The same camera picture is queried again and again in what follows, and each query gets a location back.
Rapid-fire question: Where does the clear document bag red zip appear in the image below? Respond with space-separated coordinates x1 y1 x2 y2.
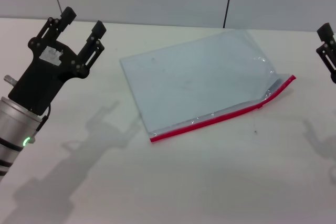
120 29 297 144

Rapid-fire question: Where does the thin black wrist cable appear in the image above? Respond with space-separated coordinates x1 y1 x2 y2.
33 104 51 138

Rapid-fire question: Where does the silver wrist connector stub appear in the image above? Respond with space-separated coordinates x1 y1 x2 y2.
3 75 18 86

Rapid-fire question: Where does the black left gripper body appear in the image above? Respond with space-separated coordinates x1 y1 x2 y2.
7 40 90 116

